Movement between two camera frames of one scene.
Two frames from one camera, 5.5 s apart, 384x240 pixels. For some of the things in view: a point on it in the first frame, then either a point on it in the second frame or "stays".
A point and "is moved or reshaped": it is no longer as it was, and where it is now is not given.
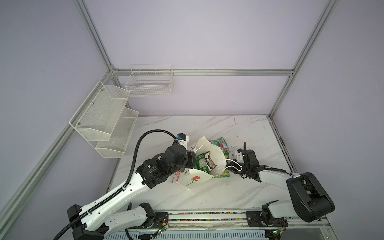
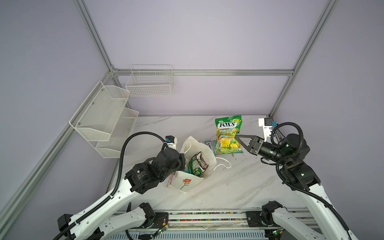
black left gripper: [190, 155] → [181, 166]
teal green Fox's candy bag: [221, 142] → [212, 144]
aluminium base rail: [244, 221] stays
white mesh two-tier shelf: [104, 120] stays
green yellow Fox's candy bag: [225, 174] → [228, 135]
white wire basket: [151, 80] stays
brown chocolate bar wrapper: [210, 162] → [201, 163]
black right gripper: [234, 167] → [256, 145]
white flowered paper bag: [191, 177] is moved or reshaped
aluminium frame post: [89, 23] stays
